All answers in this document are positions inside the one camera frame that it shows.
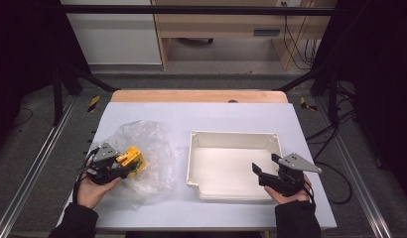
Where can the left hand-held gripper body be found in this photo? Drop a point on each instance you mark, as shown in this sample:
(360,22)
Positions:
(105,155)

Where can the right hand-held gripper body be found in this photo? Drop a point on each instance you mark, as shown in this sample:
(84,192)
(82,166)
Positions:
(296,163)

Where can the yellow toy block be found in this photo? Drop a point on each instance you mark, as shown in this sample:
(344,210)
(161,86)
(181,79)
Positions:
(133,157)

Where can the clear printed plastic bag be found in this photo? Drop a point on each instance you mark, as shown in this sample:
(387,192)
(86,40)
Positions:
(155,155)

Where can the white plastic box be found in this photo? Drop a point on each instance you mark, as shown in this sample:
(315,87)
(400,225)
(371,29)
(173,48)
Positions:
(224,168)

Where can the person's right hand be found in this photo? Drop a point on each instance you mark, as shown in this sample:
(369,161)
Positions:
(292,199)

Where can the person's left hand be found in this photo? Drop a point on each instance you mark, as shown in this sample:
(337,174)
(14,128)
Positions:
(90,195)

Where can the yellow black tape piece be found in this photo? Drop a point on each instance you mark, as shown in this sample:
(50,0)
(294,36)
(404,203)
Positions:
(94,103)
(305,104)

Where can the white table mat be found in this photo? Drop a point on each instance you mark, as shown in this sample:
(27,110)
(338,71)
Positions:
(191,115)

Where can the wooden table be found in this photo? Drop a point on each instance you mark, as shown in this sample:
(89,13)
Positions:
(191,96)

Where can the white cabinet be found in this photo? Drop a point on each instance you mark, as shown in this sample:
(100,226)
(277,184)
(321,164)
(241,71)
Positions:
(118,39)

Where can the black curtain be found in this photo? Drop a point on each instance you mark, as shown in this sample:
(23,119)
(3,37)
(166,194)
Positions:
(380,66)
(23,49)

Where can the light wooden desk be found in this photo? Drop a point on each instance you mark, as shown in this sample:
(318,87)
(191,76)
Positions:
(221,24)

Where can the aluminium rail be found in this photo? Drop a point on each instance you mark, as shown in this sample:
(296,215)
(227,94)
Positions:
(36,165)
(360,201)

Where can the black frame leg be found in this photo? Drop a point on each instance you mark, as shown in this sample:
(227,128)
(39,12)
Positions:
(332,95)
(57,95)

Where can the black horizontal frame bar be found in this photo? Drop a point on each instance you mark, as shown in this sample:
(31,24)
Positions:
(191,10)

